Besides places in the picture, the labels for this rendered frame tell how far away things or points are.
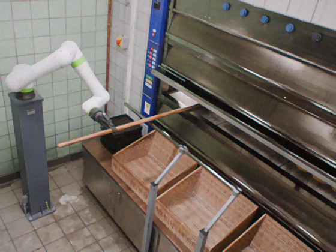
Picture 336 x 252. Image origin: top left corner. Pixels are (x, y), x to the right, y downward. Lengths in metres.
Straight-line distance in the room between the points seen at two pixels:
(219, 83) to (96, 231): 1.75
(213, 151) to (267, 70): 0.80
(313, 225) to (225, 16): 1.43
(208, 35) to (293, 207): 1.29
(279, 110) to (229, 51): 0.51
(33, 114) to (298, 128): 1.89
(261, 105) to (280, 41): 0.42
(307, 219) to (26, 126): 2.10
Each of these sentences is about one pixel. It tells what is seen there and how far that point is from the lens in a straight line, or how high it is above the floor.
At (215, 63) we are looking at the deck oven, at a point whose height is 1.66.
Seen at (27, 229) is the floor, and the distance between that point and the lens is 3.26.
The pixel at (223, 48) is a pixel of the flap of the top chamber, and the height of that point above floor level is 1.78.
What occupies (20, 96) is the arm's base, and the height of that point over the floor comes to 1.22.
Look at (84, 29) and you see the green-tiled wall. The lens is 3.30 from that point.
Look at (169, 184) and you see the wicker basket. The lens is 2.56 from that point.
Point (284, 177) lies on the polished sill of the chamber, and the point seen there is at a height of 1.17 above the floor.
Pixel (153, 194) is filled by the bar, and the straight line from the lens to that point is 2.25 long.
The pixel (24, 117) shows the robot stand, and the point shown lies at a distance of 2.68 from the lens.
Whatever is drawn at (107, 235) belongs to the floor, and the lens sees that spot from 3.14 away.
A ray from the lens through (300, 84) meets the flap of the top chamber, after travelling 1.98.
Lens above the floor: 2.42
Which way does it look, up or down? 31 degrees down
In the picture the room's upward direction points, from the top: 8 degrees clockwise
